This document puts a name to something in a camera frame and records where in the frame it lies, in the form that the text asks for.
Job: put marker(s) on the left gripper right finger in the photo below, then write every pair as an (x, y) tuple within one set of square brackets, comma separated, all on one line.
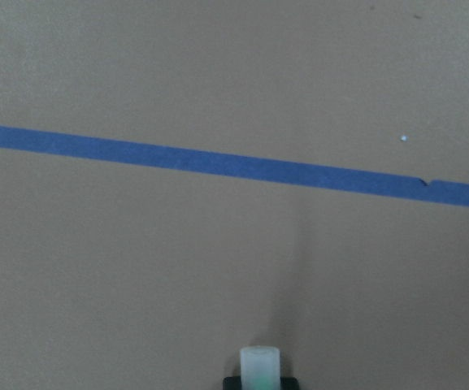
[(288, 383)]

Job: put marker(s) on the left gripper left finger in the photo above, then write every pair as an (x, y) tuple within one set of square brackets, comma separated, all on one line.
[(232, 383)]

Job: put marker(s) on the green highlighter pen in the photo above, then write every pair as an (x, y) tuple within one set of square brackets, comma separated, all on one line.
[(260, 367)]

